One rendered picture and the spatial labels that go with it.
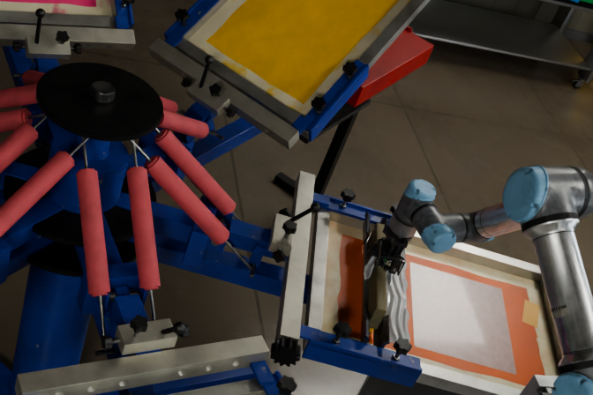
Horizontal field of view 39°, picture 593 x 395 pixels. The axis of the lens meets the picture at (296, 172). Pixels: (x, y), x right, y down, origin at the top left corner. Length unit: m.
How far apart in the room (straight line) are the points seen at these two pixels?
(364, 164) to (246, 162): 0.71
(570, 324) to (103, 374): 0.97
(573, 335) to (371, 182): 2.90
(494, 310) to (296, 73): 0.96
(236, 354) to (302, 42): 1.19
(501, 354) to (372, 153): 2.48
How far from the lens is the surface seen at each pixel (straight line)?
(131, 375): 1.90
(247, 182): 4.20
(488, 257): 2.71
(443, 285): 2.57
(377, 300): 2.25
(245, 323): 3.52
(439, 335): 2.41
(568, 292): 1.76
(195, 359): 1.96
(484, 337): 2.49
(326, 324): 2.27
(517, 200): 1.80
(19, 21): 2.74
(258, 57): 2.78
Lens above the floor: 2.52
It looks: 35 degrees down
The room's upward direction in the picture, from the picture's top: 22 degrees clockwise
